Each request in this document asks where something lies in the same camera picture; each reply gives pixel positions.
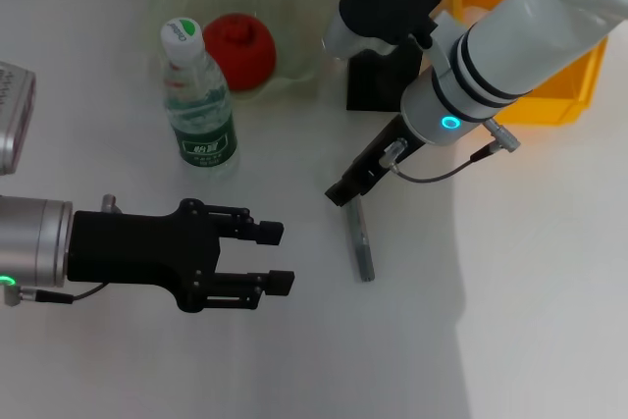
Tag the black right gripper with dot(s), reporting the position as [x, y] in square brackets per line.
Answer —
[375, 159]

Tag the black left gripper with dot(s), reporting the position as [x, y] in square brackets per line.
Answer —
[142, 252]

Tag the grey glitter marker pen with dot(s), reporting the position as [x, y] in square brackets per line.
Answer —
[362, 247]

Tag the clear green-label water bottle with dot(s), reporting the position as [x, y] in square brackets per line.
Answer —
[196, 105]

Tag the red-orange round fruit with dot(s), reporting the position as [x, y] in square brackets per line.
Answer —
[240, 51]

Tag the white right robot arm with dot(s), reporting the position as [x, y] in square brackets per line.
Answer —
[515, 46]

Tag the black mesh pen holder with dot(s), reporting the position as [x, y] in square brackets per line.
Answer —
[378, 90]

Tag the green glass fruit plate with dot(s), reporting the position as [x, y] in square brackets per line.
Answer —
[294, 12]

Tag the right gripper silver connector stub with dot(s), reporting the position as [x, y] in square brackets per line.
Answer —
[394, 150]

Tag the gripper silver connector stub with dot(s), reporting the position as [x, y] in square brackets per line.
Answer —
[109, 203]
[394, 150]

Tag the left gripper silver connector stub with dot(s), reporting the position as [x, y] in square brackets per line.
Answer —
[109, 203]

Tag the yellow plastic bin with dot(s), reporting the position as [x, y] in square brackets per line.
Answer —
[564, 100]

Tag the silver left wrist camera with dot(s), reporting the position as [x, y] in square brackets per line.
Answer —
[15, 120]

